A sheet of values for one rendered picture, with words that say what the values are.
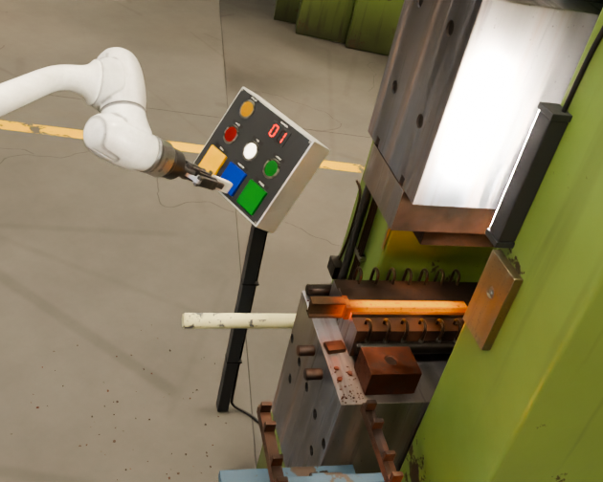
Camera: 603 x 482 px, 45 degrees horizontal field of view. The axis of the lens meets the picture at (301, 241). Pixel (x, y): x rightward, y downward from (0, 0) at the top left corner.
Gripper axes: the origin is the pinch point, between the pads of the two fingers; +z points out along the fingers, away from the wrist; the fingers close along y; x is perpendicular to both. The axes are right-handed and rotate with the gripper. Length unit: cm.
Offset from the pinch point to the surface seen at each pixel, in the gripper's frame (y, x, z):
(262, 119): -12.7, 18.7, 13.1
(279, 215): 7.2, 0.2, 18.5
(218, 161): -17.4, 1.5, 12.4
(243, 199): -1.5, -1.8, 12.4
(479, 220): 62, 31, 6
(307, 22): -327, 76, 320
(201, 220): -117, -52, 124
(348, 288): 40.6, -0.8, 14.9
